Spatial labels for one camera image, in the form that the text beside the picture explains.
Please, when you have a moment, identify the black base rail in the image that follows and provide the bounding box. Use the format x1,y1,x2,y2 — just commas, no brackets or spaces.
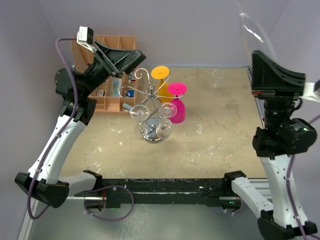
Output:
75,178,242,209

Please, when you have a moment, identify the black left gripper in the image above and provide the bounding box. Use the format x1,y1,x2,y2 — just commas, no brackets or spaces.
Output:
80,41,146,98

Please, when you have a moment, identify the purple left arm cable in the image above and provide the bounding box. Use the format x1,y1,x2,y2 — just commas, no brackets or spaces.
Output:
26,37,78,221

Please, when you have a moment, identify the orange perforated desk organizer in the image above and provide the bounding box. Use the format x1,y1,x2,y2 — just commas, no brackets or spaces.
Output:
70,35,138,116

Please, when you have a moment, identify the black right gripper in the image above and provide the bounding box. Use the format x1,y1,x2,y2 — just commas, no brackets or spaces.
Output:
249,48,303,132

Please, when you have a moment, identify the pink plastic wine glass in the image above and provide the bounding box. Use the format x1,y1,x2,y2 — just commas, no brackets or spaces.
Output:
167,82,188,124

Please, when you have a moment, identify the blue stapler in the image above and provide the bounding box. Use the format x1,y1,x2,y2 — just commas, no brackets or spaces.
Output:
122,103,133,112

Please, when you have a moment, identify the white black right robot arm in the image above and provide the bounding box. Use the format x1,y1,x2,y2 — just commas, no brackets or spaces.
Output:
222,50,320,240

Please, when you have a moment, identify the chrome wire wine glass rack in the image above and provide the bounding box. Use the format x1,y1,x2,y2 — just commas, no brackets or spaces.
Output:
118,67,187,144

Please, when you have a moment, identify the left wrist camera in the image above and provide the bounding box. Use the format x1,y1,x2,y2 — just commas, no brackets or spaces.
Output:
76,26,97,53

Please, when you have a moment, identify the white glue stick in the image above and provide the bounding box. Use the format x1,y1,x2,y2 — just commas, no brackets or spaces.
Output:
127,72,133,84

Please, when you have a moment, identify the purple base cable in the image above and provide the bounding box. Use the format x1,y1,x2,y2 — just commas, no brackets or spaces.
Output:
83,184,135,222
223,197,251,216

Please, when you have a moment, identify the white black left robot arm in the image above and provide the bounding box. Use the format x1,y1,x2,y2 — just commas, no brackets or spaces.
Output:
14,41,146,208

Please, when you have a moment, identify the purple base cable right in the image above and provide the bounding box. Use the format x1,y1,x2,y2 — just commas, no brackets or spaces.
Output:
223,197,251,216

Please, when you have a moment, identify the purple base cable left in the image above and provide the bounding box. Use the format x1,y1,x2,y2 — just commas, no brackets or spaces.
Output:
83,184,135,222

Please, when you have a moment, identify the orange plastic wine glass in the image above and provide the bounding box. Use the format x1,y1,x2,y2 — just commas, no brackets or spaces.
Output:
151,65,174,103

